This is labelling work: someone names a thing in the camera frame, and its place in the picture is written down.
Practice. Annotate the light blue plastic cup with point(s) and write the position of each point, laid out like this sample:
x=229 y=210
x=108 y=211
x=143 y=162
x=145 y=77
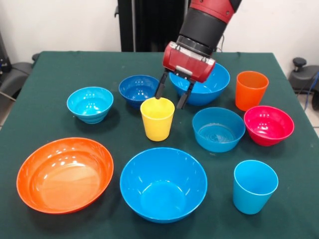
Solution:
x=254 y=191

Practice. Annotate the blue flat-bottomed ringed bowl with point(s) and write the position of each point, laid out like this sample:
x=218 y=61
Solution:
x=218 y=134

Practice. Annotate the large orange plastic bowl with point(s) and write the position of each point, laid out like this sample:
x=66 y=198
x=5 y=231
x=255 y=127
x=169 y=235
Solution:
x=64 y=179

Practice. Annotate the dark blue plastic bowl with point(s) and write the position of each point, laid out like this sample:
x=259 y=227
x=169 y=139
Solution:
x=138 y=92

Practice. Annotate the dark green tablecloth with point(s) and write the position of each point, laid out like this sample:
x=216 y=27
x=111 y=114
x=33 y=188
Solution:
x=74 y=69

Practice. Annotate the pink plastic bowl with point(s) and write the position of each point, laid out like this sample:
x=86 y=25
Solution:
x=268 y=127

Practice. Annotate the black equipment base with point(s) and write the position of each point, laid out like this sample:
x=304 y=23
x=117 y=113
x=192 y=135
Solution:
x=12 y=77
x=302 y=74

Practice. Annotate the small cyan plastic bowl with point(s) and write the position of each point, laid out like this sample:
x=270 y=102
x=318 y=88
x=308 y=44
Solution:
x=89 y=105

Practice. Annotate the orange plastic cup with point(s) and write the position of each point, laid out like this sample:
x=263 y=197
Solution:
x=250 y=92

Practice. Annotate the yellow plastic cup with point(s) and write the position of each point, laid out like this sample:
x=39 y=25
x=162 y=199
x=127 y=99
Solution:
x=157 y=124

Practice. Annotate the large blue plastic bowl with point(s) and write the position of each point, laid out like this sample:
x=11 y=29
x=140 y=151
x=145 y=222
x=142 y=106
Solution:
x=214 y=87
x=163 y=189

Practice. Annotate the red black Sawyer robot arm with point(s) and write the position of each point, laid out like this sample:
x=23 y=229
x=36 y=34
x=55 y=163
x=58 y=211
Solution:
x=204 y=27

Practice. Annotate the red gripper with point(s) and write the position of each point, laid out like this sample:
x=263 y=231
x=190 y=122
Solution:
x=188 y=66

